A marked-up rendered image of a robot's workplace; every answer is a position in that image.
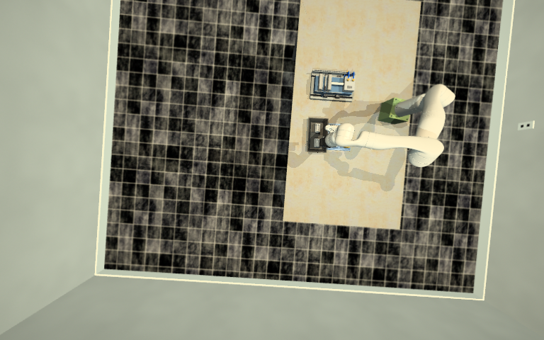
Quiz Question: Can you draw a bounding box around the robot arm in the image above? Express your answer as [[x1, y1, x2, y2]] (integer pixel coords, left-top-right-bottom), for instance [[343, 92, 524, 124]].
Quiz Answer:
[[329, 84, 455, 167]]

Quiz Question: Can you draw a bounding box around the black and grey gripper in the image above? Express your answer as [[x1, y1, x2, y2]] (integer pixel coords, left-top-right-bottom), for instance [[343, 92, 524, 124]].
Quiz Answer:
[[319, 125, 338, 148]]

